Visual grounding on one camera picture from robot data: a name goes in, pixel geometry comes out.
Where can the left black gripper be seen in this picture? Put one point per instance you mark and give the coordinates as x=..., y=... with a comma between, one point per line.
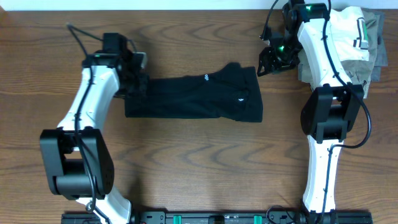
x=143, y=89

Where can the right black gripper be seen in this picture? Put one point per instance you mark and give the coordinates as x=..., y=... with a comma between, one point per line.
x=268, y=65

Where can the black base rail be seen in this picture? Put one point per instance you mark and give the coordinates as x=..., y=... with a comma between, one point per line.
x=275, y=216

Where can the grey folded garment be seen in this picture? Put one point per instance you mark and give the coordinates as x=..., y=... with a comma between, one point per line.
x=381, y=54

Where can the olive khaki folded garment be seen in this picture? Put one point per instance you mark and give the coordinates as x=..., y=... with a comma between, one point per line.
x=357, y=74

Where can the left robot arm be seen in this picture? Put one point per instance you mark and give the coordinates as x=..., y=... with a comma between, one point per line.
x=77, y=162

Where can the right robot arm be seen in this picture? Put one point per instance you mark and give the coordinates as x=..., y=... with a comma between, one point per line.
x=330, y=112

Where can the black t-shirt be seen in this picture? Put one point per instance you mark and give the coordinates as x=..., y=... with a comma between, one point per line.
x=232, y=93

